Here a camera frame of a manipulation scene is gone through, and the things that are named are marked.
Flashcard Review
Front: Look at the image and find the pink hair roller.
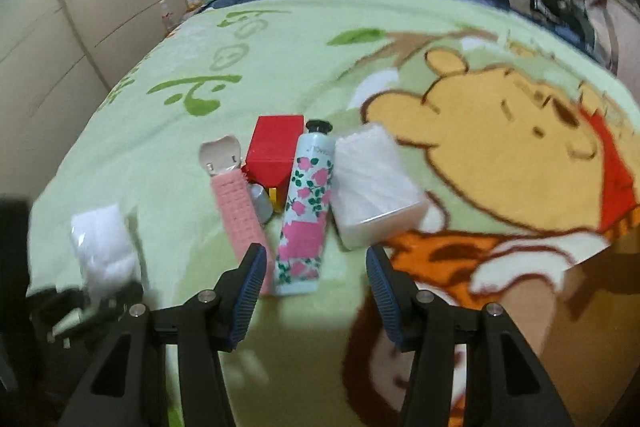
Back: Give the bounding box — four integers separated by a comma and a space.
198, 135, 273, 296

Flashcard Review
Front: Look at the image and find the floral hand cream tube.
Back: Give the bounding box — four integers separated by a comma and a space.
273, 120, 335, 297

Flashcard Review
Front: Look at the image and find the white cotton pads plastic bag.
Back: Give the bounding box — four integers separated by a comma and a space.
70, 205, 141, 303

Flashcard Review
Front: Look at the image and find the red toy box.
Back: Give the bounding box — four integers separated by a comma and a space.
243, 115, 304, 212

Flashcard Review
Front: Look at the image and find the small silver round tin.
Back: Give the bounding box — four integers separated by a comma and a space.
250, 183, 274, 225

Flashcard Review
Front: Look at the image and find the brown cardboard box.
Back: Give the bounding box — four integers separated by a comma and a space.
540, 229, 639, 426

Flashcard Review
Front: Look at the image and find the green cartoon fleece blanket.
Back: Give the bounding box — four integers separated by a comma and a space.
27, 0, 640, 427

